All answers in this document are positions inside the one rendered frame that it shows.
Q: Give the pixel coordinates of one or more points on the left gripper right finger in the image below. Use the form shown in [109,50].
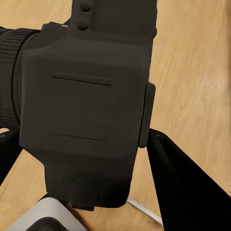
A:
[189,199]

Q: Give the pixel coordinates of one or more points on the digital camera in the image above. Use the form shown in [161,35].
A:
[81,96]

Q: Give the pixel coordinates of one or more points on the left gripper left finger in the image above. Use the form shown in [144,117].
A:
[9,151]

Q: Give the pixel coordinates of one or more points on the camera tripod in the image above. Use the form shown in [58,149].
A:
[145,210]

